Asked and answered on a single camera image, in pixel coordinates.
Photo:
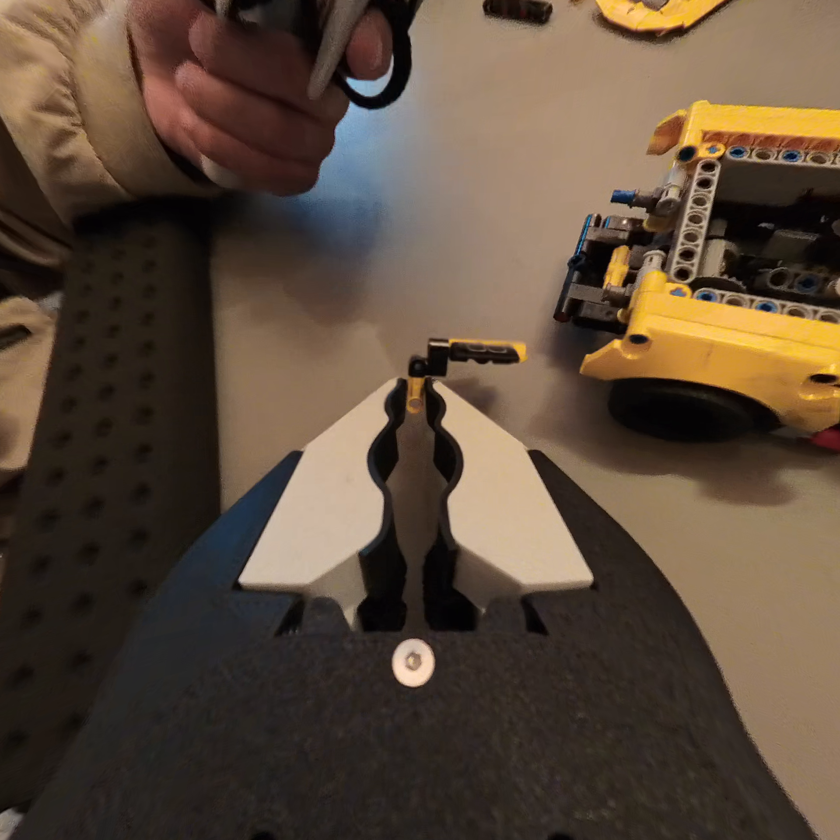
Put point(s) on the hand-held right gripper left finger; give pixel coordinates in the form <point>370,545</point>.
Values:
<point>315,518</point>

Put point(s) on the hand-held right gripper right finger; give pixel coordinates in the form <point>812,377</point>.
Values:
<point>512,518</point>

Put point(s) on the small yellow brick assembly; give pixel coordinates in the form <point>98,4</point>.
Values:
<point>485,352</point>

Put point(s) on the person's left forearm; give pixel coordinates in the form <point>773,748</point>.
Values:
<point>59,111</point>

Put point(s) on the person's left hand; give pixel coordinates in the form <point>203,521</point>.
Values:
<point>229,111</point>

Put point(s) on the black brick beam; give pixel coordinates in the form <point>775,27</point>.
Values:
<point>518,10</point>

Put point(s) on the black perforated edge pad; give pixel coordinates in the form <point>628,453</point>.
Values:
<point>118,459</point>

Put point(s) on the yellow toy brick car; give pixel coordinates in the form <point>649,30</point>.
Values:
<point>741,341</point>

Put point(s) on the yellow brick body panel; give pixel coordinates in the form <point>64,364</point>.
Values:
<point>656,16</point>

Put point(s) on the person's beige jacket torso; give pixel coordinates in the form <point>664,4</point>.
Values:
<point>23,367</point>

